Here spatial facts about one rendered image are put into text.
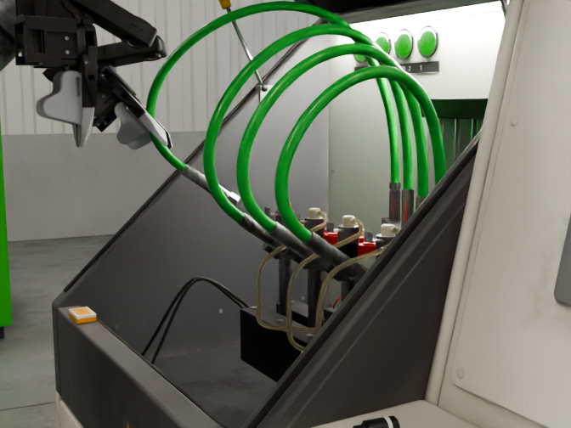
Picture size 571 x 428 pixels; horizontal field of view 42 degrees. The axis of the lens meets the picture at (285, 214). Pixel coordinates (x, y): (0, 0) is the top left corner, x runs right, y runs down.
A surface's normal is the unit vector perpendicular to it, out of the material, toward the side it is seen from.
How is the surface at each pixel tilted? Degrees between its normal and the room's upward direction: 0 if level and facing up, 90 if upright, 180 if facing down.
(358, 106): 90
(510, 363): 76
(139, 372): 0
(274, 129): 90
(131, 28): 89
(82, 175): 90
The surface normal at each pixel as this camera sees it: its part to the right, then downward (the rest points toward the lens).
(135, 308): 0.50, 0.12
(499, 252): -0.84, -0.16
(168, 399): 0.00, -0.99
